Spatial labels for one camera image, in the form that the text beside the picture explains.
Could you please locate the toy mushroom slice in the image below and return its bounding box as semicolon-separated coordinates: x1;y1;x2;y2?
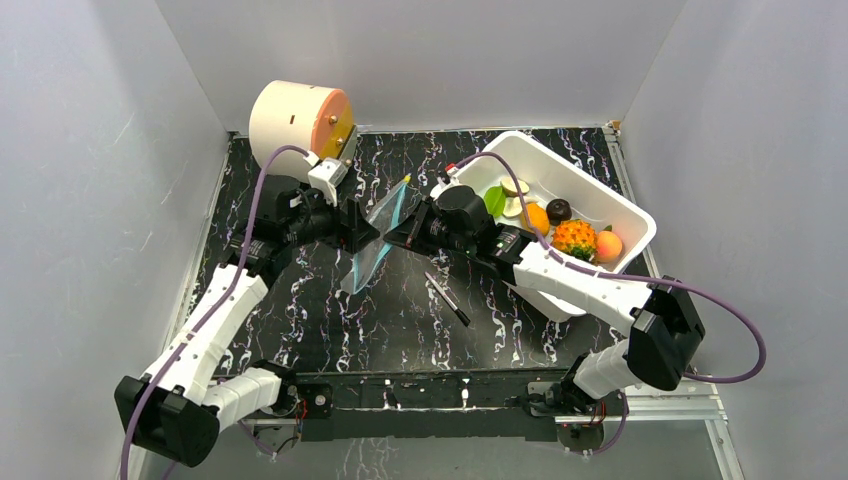
500;176;530;197

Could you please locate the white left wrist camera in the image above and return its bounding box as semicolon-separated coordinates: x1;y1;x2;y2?
307;158;349;207

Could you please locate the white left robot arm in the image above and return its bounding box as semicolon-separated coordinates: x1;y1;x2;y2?
114;176;379;467

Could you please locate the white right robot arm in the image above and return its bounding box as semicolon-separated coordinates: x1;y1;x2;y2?
383;186;705;416

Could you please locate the dark brown toy fruit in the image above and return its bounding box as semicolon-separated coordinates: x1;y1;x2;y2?
545;198;573;226

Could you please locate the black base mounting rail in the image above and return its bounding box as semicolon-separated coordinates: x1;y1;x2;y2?
247;368;649;454

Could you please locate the white plastic bin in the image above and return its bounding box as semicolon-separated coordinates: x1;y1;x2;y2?
447;131;657;332

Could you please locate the green toy leaf vegetable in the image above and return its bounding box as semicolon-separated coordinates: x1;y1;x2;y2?
483;185;507;218

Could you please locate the clear blue zip top bag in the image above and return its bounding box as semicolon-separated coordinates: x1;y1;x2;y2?
341;175;411;295

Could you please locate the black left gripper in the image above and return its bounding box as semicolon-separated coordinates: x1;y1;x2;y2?
284;185;378;254

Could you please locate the cream cylindrical container orange lid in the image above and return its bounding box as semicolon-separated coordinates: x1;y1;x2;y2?
248;80;358;183

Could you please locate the orange toy pineapple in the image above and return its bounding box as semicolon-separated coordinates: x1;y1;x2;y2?
552;219;597;262

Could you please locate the black and silver pen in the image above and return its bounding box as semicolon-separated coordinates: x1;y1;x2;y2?
424;272;470;328

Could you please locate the toy orange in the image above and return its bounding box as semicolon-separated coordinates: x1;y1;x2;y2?
519;203;551;237

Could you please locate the toy peach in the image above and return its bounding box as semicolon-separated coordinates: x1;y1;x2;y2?
594;226;624;264

